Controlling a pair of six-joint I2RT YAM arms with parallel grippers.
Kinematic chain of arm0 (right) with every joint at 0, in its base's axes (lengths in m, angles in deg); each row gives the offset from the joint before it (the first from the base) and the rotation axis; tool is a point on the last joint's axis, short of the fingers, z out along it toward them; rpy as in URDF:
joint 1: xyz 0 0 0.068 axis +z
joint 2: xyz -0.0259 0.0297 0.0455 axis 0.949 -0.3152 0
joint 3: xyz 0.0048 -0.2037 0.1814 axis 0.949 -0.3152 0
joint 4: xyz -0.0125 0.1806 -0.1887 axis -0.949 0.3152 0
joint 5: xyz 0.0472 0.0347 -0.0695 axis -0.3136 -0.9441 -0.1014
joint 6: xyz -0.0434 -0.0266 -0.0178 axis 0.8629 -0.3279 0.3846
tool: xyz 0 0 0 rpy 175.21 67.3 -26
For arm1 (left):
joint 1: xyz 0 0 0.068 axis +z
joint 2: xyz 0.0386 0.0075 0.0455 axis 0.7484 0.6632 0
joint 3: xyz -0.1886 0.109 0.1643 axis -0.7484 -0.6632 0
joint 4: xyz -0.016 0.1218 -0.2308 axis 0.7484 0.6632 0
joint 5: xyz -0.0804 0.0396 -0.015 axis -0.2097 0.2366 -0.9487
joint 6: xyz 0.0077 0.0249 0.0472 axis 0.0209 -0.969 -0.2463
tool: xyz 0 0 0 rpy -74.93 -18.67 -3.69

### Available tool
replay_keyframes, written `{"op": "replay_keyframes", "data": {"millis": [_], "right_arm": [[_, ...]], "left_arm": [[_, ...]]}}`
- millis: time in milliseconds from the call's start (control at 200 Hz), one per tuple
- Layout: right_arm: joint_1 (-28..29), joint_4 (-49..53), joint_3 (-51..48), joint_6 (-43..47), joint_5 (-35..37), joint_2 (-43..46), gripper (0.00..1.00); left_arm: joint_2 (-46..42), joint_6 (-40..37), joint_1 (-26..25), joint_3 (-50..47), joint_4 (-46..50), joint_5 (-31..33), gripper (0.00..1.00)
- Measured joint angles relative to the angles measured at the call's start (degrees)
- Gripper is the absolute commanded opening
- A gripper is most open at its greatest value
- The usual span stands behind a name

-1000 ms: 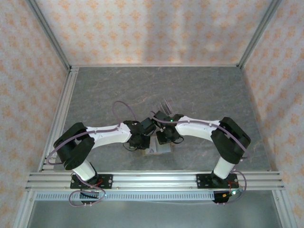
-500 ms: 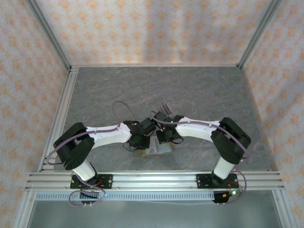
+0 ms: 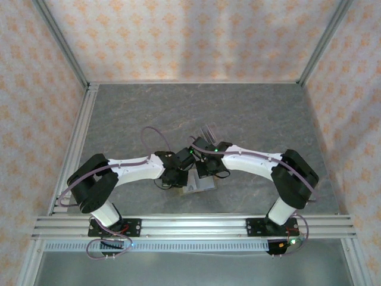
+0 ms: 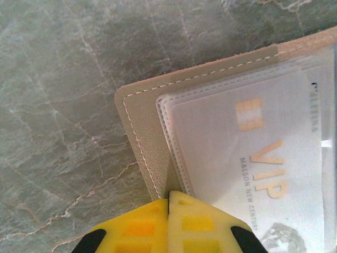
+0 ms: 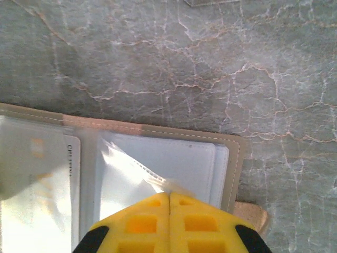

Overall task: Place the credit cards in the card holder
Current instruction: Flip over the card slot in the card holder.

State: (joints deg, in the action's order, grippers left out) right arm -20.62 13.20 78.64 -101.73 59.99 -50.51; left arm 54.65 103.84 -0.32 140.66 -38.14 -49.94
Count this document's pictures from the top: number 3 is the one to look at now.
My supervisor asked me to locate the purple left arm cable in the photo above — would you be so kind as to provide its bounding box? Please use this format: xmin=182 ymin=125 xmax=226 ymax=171
xmin=58 ymin=126 xmax=173 ymax=208

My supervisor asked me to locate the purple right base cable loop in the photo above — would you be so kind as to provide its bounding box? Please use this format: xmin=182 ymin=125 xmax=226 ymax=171
xmin=290 ymin=214 xmax=313 ymax=257

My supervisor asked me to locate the aluminium frame leg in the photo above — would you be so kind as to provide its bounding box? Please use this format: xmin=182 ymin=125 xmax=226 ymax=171
xmin=17 ymin=238 xmax=45 ymax=286
xmin=341 ymin=238 xmax=363 ymax=286

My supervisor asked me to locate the small grey box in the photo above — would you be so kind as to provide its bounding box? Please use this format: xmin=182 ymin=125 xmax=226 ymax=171
xmin=178 ymin=169 xmax=217 ymax=196

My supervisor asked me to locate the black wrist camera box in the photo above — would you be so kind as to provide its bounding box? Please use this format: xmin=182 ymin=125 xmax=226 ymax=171
xmin=190 ymin=136 xmax=211 ymax=156
xmin=173 ymin=148 xmax=195 ymax=171

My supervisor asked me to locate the black electronics board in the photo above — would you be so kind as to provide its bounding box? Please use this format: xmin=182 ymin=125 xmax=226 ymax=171
xmin=99 ymin=240 xmax=134 ymax=260
xmin=266 ymin=238 xmax=305 ymax=257

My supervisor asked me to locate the black left electronics board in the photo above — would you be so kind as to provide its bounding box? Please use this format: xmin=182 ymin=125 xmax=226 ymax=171
xmin=99 ymin=240 xmax=134 ymax=260

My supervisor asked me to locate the aluminium rail along wall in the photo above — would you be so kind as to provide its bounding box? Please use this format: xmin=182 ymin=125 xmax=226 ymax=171
xmin=89 ymin=79 xmax=301 ymax=85

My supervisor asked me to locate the aluminium left corner post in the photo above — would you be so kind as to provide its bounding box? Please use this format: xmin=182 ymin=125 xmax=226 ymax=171
xmin=32 ymin=0 xmax=92 ymax=89

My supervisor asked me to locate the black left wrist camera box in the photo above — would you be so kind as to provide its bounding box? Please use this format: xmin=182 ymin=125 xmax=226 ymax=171
xmin=173 ymin=148 xmax=195 ymax=171

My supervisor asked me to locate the aluminium right corner post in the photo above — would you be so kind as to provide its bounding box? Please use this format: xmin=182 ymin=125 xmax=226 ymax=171
xmin=297 ymin=0 xmax=355 ymax=87

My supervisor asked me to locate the white card with dark print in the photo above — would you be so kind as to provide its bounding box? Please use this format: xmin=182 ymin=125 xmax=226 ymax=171
xmin=183 ymin=172 xmax=199 ymax=194

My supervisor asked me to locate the grey slotted cable duct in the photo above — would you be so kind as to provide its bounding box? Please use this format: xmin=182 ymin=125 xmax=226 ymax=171
xmin=44 ymin=240 xmax=270 ymax=253

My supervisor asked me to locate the grey metal panel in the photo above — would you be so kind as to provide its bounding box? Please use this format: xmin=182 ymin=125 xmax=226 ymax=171
xmin=32 ymin=251 xmax=355 ymax=286

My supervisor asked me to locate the clear acrylic card holder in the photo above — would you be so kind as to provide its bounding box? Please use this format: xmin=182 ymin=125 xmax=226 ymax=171
xmin=197 ymin=123 xmax=217 ymax=144

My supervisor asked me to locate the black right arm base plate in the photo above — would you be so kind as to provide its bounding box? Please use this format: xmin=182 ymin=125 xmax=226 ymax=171
xmin=246 ymin=217 xmax=298 ymax=238

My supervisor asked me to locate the blue-grey card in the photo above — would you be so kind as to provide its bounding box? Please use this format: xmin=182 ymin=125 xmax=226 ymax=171
xmin=198 ymin=175 xmax=216 ymax=191

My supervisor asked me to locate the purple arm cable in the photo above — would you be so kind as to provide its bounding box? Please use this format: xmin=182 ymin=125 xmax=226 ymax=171
xmin=189 ymin=136 xmax=321 ymax=203
xmin=58 ymin=126 xmax=173 ymax=208

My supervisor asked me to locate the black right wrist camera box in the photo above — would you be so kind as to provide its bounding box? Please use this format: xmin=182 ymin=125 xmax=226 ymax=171
xmin=190 ymin=136 xmax=211 ymax=156

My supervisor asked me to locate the aluminium left side rail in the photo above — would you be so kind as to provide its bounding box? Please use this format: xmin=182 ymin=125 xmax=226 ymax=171
xmin=47 ymin=83 xmax=101 ymax=217

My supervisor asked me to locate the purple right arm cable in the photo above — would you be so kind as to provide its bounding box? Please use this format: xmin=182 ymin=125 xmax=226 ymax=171
xmin=189 ymin=136 xmax=321 ymax=203

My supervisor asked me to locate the aluminium corner post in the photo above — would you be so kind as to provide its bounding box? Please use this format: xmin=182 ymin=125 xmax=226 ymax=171
xmin=32 ymin=0 xmax=92 ymax=89
xmin=297 ymin=0 xmax=355 ymax=87

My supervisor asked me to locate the aluminium left frame leg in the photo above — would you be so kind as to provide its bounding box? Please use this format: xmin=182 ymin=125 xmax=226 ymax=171
xmin=17 ymin=238 xmax=45 ymax=286

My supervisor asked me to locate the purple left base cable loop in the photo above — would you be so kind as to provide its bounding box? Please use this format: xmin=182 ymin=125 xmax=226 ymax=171
xmin=86 ymin=232 xmax=134 ymax=260

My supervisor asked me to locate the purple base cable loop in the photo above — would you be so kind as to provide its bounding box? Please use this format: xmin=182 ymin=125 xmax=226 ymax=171
xmin=86 ymin=232 xmax=134 ymax=260
xmin=290 ymin=214 xmax=313 ymax=257

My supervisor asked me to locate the black right electronics board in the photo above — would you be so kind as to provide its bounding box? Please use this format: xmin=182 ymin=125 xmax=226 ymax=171
xmin=266 ymin=238 xmax=305 ymax=257

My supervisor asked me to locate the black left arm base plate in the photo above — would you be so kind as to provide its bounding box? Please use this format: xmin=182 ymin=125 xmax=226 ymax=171
xmin=88 ymin=218 xmax=142 ymax=238

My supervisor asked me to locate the aluminium right frame leg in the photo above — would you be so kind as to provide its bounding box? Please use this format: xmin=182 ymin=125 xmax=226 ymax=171
xmin=341 ymin=238 xmax=363 ymax=286

